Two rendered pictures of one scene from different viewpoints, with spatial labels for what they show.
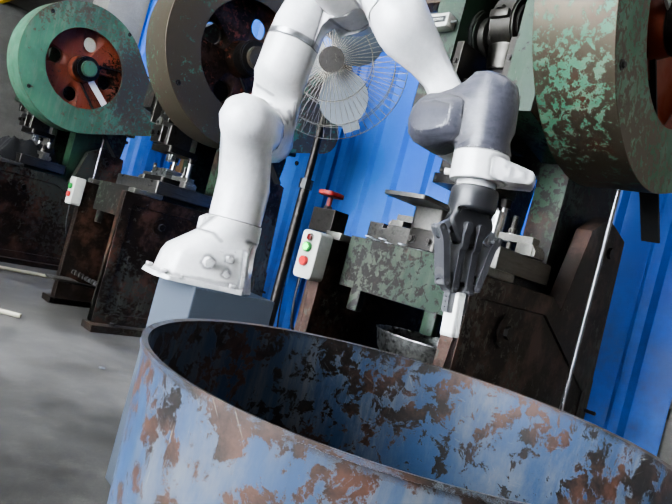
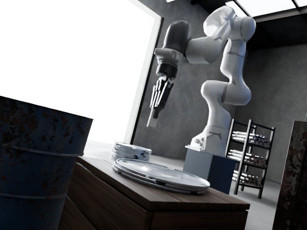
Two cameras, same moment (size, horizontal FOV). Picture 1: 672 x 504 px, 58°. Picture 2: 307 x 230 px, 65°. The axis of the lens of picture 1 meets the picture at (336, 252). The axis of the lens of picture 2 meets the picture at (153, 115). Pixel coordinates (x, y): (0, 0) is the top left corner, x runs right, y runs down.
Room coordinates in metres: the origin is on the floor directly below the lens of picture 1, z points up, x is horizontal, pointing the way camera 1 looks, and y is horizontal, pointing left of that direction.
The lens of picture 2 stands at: (1.03, -1.07, 0.48)
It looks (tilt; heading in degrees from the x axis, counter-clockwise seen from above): 4 degrees up; 95
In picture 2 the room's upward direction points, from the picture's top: 14 degrees clockwise
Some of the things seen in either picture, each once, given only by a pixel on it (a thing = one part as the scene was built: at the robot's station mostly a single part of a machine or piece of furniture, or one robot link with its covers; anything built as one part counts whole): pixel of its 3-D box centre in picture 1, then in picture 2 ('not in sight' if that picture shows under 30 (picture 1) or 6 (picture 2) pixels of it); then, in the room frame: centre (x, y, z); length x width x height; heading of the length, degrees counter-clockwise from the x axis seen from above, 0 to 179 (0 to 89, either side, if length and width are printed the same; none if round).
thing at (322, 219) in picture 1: (324, 238); not in sight; (1.84, 0.04, 0.62); 0.10 x 0.06 x 0.20; 46
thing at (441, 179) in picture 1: (473, 191); not in sight; (1.79, -0.34, 0.86); 0.20 x 0.16 x 0.05; 46
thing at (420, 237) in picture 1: (425, 225); not in sight; (1.66, -0.22, 0.72); 0.25 x 0.14 x 0.14; 136
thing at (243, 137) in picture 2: not in sight; (245, 157); (2.11, 2.29, 0.47); 0.46 x 0.43 x 0.95; 116
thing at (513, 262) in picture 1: (455, 252); not in sight; (1.78, -0.34, 0.68); 0.45 x 0.30 x 0.06; 46
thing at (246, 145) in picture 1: (244, 159); (215, 103); (1.23, 0.23, 0.71); 0.18 x 0.11 x 0.25; 169
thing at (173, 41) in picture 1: (232, 172); not in sight; (3.25, 0.64, 0.87); 1.53 x 0.99 x 1.74; 134
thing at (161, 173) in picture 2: not in sight; (162, 172); (1.04, -0.31, 0.37); 0.29 x 0.29 x 0.01
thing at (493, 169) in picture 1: (495, 173); (168, 57); (0.96, -0.21, 0.76); 0.13 x 0.12 x 0.05; 26
